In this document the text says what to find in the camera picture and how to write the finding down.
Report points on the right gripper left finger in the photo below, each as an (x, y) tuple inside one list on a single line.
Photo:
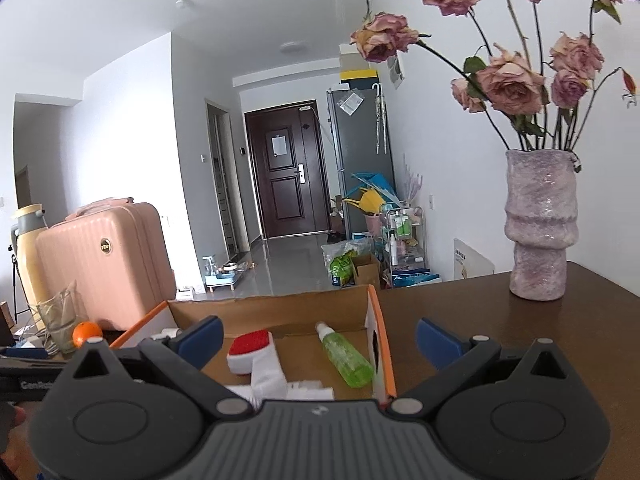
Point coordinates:
[(135, 400)]

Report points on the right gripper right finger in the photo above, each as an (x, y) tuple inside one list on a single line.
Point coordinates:
[(487, 405)]

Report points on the green spray bottle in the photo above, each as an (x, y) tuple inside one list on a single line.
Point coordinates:
[(353, 367)]

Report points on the person's left hand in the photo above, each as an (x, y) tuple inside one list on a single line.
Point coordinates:
[(12, 417)]

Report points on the orange fruit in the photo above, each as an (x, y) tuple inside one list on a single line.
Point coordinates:
[(84, 331)]

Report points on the clear glass cup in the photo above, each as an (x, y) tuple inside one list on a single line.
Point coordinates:
[(60, 315)]

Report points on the white tape roll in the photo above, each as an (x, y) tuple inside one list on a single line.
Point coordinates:
[(167, 333)]

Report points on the red white lint brush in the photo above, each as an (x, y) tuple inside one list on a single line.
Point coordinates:
[(255, 354)]

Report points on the yellow thermos jug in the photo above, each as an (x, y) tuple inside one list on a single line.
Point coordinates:
[(30, 224)]

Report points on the pink hard-shell suitcase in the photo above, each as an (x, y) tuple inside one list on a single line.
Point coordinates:
[(112, 255)]

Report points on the white leaning board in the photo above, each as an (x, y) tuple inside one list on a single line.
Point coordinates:
[(468, 263)]

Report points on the blue white paper box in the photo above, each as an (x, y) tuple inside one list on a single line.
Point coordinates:
[(418, 277)]

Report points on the purple textured vase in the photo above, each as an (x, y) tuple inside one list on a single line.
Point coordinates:
[(541, 220)]

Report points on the metal storage trolley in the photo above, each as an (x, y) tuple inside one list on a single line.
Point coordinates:
[(403, 232)]

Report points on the red cardboard box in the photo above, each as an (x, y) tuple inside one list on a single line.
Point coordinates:
[(354, 312)]

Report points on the small brown cardboard box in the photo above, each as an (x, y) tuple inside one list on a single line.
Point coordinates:
[(366, 270)]

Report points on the green plastic bag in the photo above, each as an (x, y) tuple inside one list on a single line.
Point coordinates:
[(341, 269)]

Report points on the dark brown entrance door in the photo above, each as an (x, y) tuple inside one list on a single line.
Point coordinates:
[(289, 169)]

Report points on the dried pink roses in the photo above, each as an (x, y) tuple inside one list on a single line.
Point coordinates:
[(547, 104)]

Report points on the grey refrigerator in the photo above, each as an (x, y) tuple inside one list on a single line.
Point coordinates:
[(360, 144)]

